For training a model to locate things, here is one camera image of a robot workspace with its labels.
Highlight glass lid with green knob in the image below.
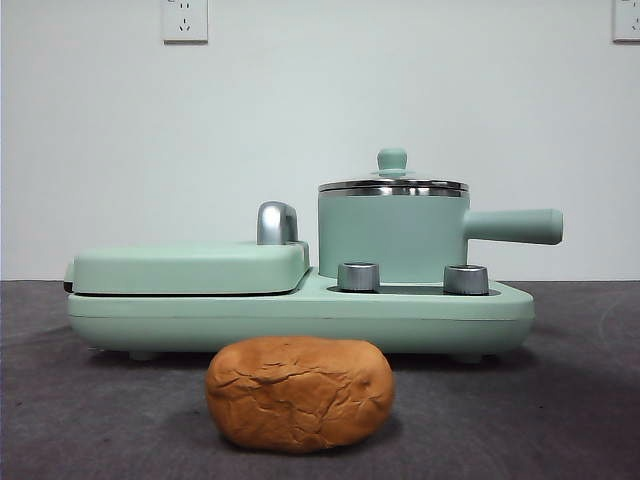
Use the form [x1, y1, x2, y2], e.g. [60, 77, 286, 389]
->
[318, 146, 471, 194]

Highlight brown potato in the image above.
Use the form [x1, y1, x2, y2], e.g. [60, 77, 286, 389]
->
[205, 335, 396, 455]

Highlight silver control knob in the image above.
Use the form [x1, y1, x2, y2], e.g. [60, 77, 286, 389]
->
[337, 260, 382, 292]
[443, 263, 491, 296]

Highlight green breakfast maker base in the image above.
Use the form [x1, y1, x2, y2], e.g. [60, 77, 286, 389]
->
[67, 266, 536, 362]

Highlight green pot with side handle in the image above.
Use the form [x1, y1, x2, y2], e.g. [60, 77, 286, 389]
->
[317, 188, 565, 282]

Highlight green griddle cover chrome handle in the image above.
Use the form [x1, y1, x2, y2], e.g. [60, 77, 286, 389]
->
[64, 200, 311, 297]

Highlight white wall socket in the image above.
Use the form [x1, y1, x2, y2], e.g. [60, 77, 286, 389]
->
[612, 0, 640, 44]
[161, 0, 209, 45]

